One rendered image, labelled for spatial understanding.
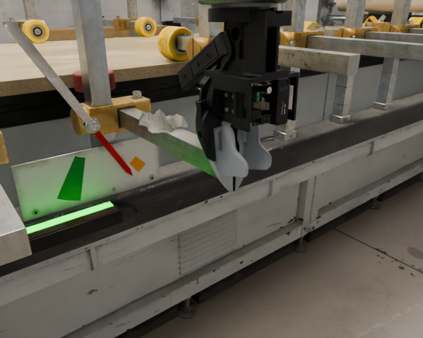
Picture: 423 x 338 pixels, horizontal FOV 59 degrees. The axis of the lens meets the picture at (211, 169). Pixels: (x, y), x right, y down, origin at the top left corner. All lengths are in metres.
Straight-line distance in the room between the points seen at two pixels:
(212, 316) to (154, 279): 0.29
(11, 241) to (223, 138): 0.23
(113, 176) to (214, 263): 0.76
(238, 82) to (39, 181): 0.41
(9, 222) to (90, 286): 0.78
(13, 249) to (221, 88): 0.25
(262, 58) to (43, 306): 0.93
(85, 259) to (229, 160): 0.46
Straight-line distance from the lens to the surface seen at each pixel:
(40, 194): 0.68
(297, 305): 1.51
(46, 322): 1.17
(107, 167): 0.70
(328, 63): 0.63
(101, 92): 0.67
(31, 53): 0.56
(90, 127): 0.65
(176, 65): 0.94
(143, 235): 0.85
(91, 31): 0.65
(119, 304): 1.25
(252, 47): 0.38
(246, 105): 0.36
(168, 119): 0.58
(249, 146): 0.45
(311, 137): 1.05
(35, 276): 0.79
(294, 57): 0.67
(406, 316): 1.60
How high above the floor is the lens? 1.03
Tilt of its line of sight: 24 degrees down
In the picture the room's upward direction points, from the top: straight up
